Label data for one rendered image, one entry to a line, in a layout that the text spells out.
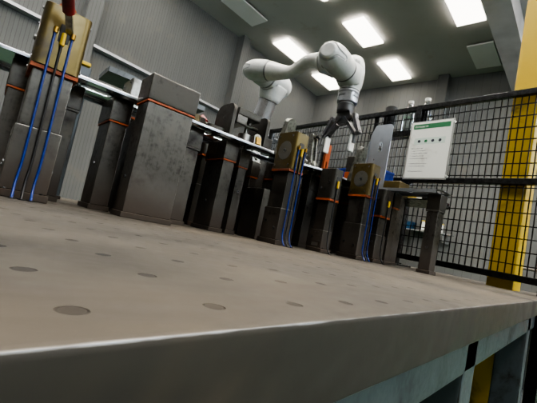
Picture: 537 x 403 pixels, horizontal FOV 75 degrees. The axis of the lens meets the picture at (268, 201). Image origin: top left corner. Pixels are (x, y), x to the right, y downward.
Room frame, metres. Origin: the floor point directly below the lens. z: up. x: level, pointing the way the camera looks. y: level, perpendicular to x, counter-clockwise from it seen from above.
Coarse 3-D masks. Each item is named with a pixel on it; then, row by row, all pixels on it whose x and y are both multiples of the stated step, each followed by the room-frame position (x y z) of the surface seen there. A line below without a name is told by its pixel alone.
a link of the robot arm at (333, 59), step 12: (324, 48) 1.29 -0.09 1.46; (336, 48) 1.27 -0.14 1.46; (300, 60) 1.46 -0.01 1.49; (312, 60) 1.40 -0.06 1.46; (324, 60) 1.30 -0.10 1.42; (336, 60) 1.29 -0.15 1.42; (348, 60) 1.32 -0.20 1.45; (264, 72) 1.72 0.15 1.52; (276, 72) 1.68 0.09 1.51; (288, 72) 1.62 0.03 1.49; (300, 72) 1.54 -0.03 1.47; (324, 72) 1.37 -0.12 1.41; (336, 72) 1.34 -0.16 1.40; (348, 72) 1.36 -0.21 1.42
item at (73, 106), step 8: (72, 88) 0.83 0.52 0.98; (80, 88) 0.84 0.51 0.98; (72, 96) 0.84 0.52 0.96; (80, 96) 0.85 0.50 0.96; (72, 104) 0.84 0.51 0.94; (80, 104) 0.85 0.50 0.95; (72, 112) 0.84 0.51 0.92; (64, 120) 0.84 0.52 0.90; (72, 120) 0.85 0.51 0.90; (64, 128) 0.84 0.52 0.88; (72, 128) 0.85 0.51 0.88; (64, 136) 0.84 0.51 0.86; (64, 144) 0.84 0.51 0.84; (64, 152) 0.85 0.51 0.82; (56, 160) 0.84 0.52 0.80; (64, 160) 0.85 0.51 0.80; (56, 168) 0.84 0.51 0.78; (56, 176) 0.84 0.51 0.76; (56, 184) 0.85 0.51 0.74; (48, 192) 0.84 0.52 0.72; (56, 192) 0.85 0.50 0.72; (48, 200) 0.84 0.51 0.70; (56, 200) 0.85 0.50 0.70
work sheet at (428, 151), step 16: (416, 128) 1.79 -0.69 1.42; (432, 128) 1.73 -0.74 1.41; (448, 128) 1.66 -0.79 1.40; (416, 144) 1.78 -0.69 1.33; (432, 144) 1.72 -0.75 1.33; (448, 144) 1.65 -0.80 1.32; (416, 160) 1.77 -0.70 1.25; (432, 160) 1.71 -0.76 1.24; (448, 160) 1.64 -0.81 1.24; (416, 176) 1.76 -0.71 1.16; (432, 176) 1.69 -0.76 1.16
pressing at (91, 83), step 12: (0, 48) 0.73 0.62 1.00; (12, 48) 0.70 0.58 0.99; (0, 60) 0.81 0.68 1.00; (12, 60) 0.79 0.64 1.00; (24, 60) 0.77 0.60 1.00; (84, 84) 0.85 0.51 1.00; (96, 84) 0.84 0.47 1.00; (84, 96) 0.95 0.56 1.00; (96, 96) 0.94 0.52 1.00; (108, 96) 0.92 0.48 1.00; (120, 96) 0.89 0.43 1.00; (132, 96) 0.85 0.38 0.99; (216, 132) 1.06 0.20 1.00; (252, 144) 1.09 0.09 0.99; (252, 156) 1.26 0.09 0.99; (264, 156) 1.26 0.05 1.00; (312, 168) 1.30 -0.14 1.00
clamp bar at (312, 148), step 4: (312, 136) 1.58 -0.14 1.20; (316, 136) 1.57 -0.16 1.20; (320, 136) 1.57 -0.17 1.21; (312, 140) 1.58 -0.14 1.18; (316, 140) 1.60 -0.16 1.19; (312, 144) 1.58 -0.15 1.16; (316, 144) 1.59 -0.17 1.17; (308, 148) 1.59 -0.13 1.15; (312, 148) 1.58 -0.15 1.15; (316, 148) 1.59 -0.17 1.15; (308, 152) 1.58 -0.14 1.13; (312, 152) 1.59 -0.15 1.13; (316, 152) 1.59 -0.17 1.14; (308, 156) 1.58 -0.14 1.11; (312, 156) 1.59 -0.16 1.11; (308, 160) 1.58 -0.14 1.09; (312, 160) 1.59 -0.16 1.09
